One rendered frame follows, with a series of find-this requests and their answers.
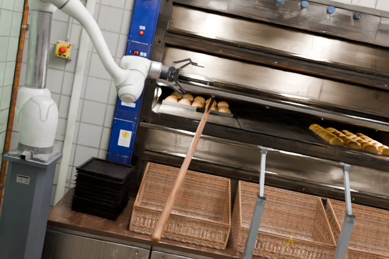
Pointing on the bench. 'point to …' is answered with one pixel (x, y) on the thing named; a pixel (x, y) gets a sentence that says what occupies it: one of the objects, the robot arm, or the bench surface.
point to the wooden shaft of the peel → (179, 178)
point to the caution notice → (124, 138)
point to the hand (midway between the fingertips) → (199, 79)
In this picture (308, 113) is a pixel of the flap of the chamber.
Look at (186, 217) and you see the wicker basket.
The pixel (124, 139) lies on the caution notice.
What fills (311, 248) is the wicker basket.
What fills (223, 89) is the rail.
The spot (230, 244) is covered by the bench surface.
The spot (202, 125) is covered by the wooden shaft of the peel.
